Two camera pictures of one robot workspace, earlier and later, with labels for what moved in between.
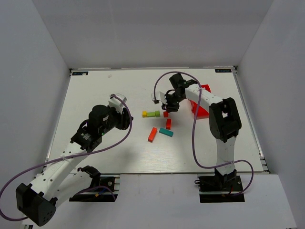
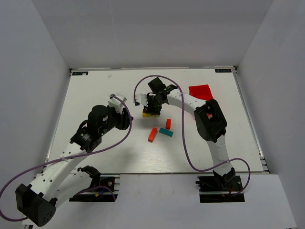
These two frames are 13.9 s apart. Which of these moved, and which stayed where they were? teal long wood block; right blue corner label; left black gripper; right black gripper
Moved: right black gripper
Stayed: left black gripper; teal long wood block; right blue corner label
